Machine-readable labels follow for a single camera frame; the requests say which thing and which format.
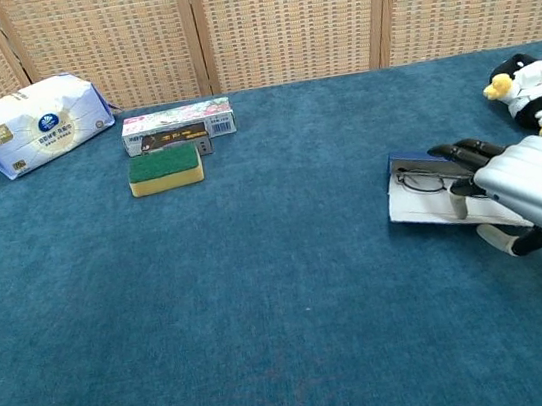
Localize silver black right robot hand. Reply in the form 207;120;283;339
426;128;542;269

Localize thin-framed eyeglasses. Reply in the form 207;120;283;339
394;158;491;211

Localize blue glasses case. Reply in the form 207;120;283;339
379;134;536;247

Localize black white penguin plush toy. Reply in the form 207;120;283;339
477;51;542;150

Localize woven bamboo folding screen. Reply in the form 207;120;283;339
0;0;542;137

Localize blue carpet table mat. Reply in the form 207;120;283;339
0;41;542;406

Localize small dark brown box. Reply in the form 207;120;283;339
138;121;216;166

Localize long floral print box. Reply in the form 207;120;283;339
118;94;239;160

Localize green and yellow sponge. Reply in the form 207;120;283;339
124;140;208;199

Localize white tissue paper pack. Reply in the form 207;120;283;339
0;66;123;182

